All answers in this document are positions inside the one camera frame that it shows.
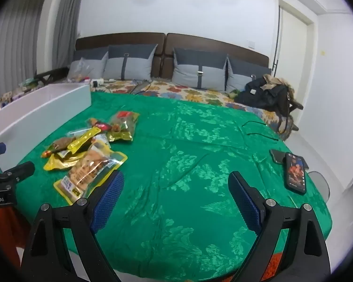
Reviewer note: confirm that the white charger block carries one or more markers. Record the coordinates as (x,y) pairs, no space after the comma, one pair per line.
(96,82)

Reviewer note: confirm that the plain yellow snack packet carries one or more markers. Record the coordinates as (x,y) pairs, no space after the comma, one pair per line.
(58,162)

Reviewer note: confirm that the small brown snack packet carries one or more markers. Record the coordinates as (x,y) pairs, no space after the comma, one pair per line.
(92,122)

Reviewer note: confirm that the grey two-tone pillow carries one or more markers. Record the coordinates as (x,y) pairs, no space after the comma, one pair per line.
(238,76)
(88,64)

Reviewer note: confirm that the clear packet with red label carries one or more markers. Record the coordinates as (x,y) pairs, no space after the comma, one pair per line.
(123,126)

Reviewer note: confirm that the yellow packet with red top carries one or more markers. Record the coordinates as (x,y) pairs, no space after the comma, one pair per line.
(82,138)

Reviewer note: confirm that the pile of assorted small goods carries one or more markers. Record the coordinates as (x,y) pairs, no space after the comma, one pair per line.
(28,84)

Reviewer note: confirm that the white wall switch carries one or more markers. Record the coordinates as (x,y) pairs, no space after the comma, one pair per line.
(251,44)

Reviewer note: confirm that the brown packet with orange end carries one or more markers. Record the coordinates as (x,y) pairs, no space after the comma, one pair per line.
(60,144)

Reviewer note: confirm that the clear plastic bag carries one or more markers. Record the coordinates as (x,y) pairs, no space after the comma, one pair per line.
(79,70)

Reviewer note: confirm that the grey round stool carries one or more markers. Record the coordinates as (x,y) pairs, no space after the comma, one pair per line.
(320,185)

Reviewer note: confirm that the smartphone with lit screen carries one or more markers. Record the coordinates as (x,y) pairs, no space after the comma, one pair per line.
(295,173)

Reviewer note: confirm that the black bag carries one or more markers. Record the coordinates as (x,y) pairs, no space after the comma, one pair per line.
(264,97)

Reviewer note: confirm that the floral bedsheet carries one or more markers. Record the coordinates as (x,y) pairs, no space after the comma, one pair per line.
(194,92)

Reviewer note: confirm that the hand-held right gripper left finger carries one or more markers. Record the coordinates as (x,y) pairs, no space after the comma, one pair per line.
(108,199)

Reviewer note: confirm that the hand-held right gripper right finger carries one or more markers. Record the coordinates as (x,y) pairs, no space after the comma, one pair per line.
(247,204)

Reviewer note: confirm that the pale green-white snack packet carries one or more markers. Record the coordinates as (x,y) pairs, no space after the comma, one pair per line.
(101,141)

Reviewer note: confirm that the grey curtain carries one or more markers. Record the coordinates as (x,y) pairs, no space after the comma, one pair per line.
(17,41)

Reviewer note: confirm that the orange red patterned cloth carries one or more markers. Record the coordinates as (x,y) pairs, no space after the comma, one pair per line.
(275,263)

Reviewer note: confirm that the green patterned blanket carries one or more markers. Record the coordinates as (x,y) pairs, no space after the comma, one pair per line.
(179,152)

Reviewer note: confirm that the white storage box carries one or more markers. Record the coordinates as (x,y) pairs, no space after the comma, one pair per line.
(47,105)

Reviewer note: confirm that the white door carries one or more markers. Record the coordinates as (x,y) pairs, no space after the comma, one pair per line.
(292,41)

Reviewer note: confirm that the grey pillow with buckle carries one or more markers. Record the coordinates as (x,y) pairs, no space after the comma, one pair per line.
(188,70)

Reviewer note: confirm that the clear yellow-edged biscuit packet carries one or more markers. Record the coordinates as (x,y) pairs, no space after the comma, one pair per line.
(88,167)

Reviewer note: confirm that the brown padded headboard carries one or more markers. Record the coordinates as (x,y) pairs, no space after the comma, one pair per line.
(120,39)

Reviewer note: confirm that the dark smartphone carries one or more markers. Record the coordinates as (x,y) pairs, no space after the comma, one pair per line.
(278,156)

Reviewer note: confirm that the dark wooden chair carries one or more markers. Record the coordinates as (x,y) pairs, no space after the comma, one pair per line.
(53,75)

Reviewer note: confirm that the tan furry cloth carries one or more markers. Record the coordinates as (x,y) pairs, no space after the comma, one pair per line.
(278,82)

